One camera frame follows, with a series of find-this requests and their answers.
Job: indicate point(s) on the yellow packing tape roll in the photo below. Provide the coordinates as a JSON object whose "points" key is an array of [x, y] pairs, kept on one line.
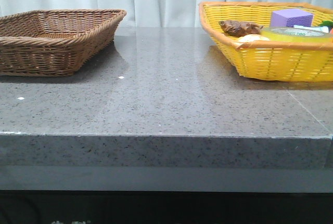
{"points": [[286, 34]]}

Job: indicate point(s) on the brown wooden figurine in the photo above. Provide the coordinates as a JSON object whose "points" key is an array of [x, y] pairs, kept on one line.
{"points": [[240, 28]]}

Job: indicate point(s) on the yellow woven plastic basket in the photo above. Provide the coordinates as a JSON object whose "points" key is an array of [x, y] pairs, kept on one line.
{"points": [[269, 60]]}

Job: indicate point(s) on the brown wicker basket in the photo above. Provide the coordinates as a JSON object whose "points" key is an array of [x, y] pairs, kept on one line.
{"points": [[57, 42]]}

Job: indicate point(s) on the purple foam block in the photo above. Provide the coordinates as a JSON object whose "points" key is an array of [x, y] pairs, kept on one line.
{"points": [[291, 17]]}

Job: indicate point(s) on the colourful snack packet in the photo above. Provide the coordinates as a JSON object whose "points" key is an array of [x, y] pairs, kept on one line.
{"points": [[324, 29]]}

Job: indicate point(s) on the orange toy fruit green leaf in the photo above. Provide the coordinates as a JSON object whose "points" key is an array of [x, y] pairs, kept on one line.
{"points": [[328, 24]]}

